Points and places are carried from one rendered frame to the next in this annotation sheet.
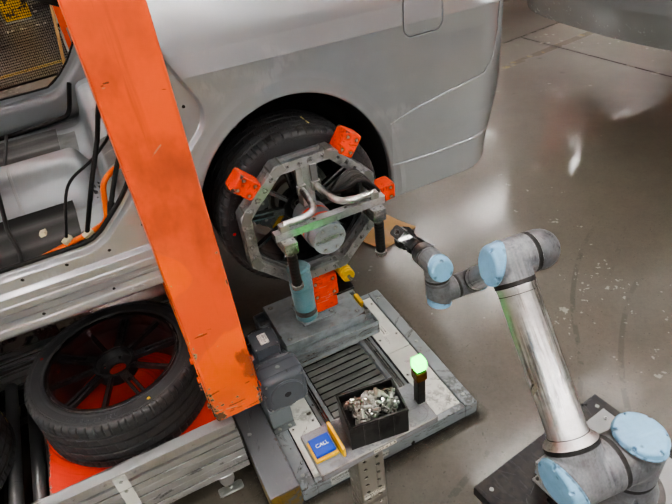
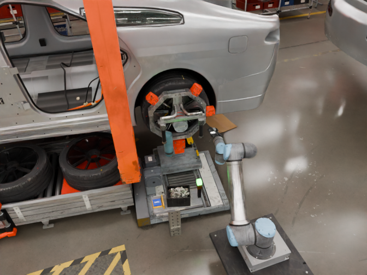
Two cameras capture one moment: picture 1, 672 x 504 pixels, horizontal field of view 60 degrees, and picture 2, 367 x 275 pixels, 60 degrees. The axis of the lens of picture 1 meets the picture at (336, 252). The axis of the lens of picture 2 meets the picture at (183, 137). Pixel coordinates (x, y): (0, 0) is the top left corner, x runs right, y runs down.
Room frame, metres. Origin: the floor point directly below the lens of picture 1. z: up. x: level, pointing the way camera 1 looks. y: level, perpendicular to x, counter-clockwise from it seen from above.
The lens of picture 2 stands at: (-0.54, -0.45, 2.64)
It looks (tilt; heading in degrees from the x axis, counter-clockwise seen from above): 40 degrees down; 11
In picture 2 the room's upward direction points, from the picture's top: 2 degrees counter-clockwise
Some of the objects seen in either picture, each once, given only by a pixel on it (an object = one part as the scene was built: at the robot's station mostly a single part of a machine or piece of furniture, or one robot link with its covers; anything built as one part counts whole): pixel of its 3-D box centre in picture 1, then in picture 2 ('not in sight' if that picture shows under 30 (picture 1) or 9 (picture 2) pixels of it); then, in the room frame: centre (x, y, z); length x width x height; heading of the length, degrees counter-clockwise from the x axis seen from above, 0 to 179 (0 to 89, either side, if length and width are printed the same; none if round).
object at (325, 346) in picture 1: (315, 323); (176, 158); (2.00, 0.14, 0.13); 0.50 x 0.36 x 0.10; 112
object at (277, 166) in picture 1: (310, 216); (177, 115); (1.84, 0.08, 0.85); 0.54 x 0.07 x 0.54; 112
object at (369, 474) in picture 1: (366, 470); (174, 217); (1.15, 0.00, 0.21); 0.10 x 0.10 x 0.42; 22
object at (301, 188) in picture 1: (291, 199); (168, 108); (1.69, 0.13, 1.03); 0.19 x 0.18 x 0.11; 22
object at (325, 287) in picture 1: (317, 283); (178, 142); (1.88, 0.09, 0.48); 0.16 x 0.12 x 0.17; 22
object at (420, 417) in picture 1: (369, 428); (176, 201); (1.16, -0.03, 0.44); 0.43 x 0.17 x 0.03; 112
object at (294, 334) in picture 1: (310, 294); (176, 145); (2.00, 0.14, 0.32); 0.40 x 0.30 x 0.28; 112
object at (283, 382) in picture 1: (271, 369); (151, 171); (1.64, 0.33, 0.26); 0.42 x 0.18 x 0.35; 22
